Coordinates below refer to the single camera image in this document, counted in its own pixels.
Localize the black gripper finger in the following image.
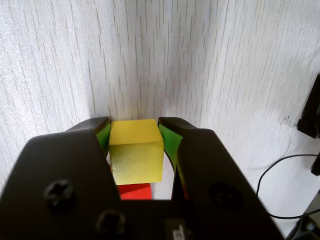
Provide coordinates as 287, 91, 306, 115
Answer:
158, 116, 285, 240
0, 116, 126, 240

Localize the yellow wooden cube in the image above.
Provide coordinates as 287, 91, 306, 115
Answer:
108, 119, 165, 186

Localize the red wooden cube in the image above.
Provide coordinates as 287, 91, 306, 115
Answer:
116, 182, 153, 201

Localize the controller board with red LED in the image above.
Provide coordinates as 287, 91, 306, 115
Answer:
296, 73, 320, 139

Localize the thin black wire bundle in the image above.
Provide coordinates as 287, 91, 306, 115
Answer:
257, 154, 320, 220

